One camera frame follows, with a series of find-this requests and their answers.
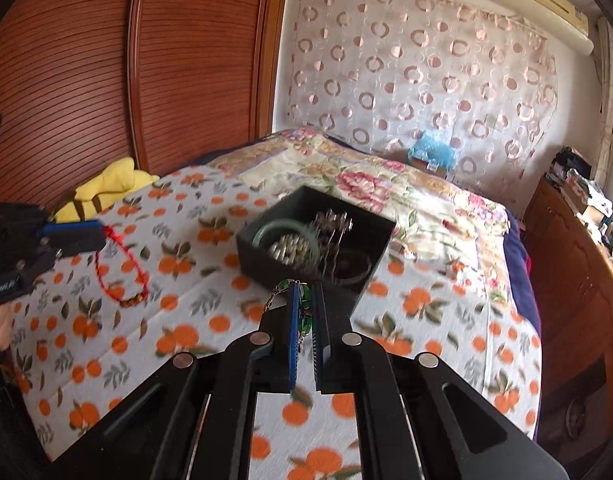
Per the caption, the brown wooden wardrobe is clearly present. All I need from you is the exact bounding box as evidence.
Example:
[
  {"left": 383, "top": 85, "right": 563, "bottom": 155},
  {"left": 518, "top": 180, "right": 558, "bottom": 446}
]
[{"left": 0, "top": 0, "right": 292, "bottom": 211}]

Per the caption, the black cardboard box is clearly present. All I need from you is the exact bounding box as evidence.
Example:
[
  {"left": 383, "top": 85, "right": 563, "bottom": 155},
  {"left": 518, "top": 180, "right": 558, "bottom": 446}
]
[{"left": 236, "top": 185, "right": 398, "bottom": 311}]

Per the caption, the stack of clothes and books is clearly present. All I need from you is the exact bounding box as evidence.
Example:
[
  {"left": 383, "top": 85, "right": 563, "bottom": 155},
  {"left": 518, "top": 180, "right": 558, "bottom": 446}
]
[{"left": 546, "top": 146, "right": 613, "bottom": 221}]

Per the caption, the white pearl necklace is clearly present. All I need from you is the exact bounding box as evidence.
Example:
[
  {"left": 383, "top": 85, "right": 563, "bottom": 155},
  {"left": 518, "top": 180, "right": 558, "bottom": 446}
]
[{"left": 269, "top": 235, "right": 314, "bottom": 267}]

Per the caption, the yellow plush toy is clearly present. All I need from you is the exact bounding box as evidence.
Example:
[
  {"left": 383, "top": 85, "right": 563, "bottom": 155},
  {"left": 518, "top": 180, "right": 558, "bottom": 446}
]
[{"left": 54, "top": 156, "right": 161, "bottom": 224}]

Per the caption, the pale green jade bangle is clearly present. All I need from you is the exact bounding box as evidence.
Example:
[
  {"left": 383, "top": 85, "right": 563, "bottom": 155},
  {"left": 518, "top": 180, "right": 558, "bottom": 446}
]
[{"left": 253, "top": 218, "right": 321, "bottom": 267}]

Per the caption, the cream air conditioner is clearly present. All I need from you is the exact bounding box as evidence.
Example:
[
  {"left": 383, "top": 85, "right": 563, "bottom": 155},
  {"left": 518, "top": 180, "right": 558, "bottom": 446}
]
[{"left": 495, "top": 0, "right": 596, "bottom": 56}]

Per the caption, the floral bedspread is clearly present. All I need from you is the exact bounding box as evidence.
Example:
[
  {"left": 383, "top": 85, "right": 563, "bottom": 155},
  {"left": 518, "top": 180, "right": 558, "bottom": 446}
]
[{"left": 206, "top": 127, "right": 512, "bottom": 321}]

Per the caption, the blue plastic bag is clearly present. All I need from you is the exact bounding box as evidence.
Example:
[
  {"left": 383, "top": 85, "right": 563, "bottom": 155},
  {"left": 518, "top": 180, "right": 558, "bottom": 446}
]
[{"left": 409, "top": 130, "right": 462, "bottom": 171}]

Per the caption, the circle pattern wall curtain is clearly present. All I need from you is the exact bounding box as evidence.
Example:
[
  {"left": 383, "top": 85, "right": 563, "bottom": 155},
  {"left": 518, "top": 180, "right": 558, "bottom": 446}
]
[{"left": 285, "top": 0, "right": 559, "bottom": 191}]

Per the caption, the purple flower hair clip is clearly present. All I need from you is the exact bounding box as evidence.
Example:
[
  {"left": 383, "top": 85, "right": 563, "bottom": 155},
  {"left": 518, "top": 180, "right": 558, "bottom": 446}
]
[{"left": 311, "top": 207, "right": 359, "bottom": 251}]

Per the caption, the silver bangle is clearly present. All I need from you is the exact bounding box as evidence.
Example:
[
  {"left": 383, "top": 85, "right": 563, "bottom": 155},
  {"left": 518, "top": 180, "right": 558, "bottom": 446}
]
[{"left": 333, "top": 255, "right": 375, "bottom": 285}]

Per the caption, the patterned window curtain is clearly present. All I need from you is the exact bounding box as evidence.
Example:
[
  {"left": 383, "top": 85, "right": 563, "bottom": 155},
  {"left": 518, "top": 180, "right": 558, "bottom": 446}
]
[{"left": 593, "top": 17, "right": 613, "bottom": 136}]

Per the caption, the dark blue blanket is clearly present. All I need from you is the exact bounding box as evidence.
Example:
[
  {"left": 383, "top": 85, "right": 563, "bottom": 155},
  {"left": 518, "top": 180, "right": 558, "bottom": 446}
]
[{"left": 501, "top": 205, "right": 544, "bottom": 441}]

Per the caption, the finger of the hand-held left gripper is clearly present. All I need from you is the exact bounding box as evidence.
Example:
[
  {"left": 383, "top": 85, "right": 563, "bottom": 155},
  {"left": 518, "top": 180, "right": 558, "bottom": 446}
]
[
  {"left": 36, "top": 232, "right": 108, "bottom": 263},
  {"left": 39, "top": 219, "right": 103, "bottom": 235}
]

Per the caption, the green bead chain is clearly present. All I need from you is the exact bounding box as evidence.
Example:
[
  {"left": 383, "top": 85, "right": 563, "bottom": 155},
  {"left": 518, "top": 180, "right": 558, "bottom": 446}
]
[{"left": 269, "top": 279, "right": 314, "bottom": 356}]

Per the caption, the round metal tin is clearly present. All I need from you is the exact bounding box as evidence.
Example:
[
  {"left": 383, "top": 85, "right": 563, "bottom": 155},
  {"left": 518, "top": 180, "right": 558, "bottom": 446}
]
[{"left": 563, "top": 395, "right": 594, "bottom": 436}]

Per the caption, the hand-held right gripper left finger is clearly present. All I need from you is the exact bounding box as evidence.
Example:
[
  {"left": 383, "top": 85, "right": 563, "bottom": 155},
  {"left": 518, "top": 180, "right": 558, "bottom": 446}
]
[{"left": 46, "top": 282, "right": 307, "bottom": 480}]

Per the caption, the brown wooden cabinet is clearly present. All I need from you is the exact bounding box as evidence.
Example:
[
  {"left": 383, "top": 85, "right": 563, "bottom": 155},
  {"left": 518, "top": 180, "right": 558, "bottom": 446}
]
[{"left": 523, "top": 177, "right": 613, "bottom": 461}]

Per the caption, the red string bracelet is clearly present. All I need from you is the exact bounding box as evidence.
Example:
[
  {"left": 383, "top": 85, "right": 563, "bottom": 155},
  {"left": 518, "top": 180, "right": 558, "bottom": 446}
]
[{"left": 94, "top": 225, "right": 151, "bottom": 307}]

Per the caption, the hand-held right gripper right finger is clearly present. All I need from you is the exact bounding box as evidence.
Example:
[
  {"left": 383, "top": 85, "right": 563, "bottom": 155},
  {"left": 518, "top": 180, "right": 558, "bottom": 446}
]
[{"left": 311, "top": 285, "right": 572, "bottom": 480}]

